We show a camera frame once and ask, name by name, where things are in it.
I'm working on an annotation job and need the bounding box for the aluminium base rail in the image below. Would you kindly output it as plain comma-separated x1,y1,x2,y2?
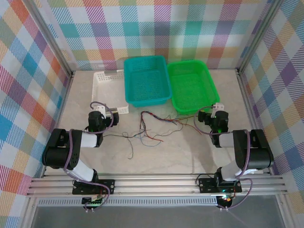
26,174,288,198

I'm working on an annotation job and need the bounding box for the controller circuit board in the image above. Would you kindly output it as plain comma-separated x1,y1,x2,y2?
82,194,106,207
217,194,235,204

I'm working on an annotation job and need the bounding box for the thin dark wire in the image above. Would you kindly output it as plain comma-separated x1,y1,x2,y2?
103,132,152,140
122,133,135,160
152,115,185,141

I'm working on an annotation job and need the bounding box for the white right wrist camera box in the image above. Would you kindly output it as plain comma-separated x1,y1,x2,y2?
212,103,224,118

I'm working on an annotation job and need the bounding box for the aluminium side rail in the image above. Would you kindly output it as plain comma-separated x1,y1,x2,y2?
236,68,273,176
41,71,76,179

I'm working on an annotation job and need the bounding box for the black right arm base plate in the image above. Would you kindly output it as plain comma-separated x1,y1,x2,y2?
198,177,243,193

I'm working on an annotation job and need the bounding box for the slotted grey cable duct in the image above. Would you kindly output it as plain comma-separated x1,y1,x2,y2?
37,198,219,207

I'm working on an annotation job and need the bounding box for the aluminium frame post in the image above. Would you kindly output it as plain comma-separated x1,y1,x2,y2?
236,0,285,75
28,0,75,77

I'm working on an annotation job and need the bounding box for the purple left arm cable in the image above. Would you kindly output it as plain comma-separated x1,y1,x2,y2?
63,101,114,213

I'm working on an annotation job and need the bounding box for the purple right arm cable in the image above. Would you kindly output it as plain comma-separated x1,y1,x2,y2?
193,105,254,211

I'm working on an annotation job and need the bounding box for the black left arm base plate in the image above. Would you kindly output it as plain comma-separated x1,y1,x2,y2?
72,179,115,196

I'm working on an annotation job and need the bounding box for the white perforated plastic basket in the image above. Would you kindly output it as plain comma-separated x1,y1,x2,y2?
91,70,130,115

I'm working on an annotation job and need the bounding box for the teal plastic mesh basket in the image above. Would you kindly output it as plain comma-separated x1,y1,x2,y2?
123,56,173,108

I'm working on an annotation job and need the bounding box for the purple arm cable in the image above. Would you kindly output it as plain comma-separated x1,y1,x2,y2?
63,101,114,213
193,105,254,211

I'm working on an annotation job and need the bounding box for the thin red wire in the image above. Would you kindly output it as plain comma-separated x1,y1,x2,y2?
175,114,199,121
140,111,165,143

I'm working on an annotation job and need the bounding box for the green plastic mesh basket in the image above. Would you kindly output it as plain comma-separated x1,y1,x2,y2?
167,60,221,114

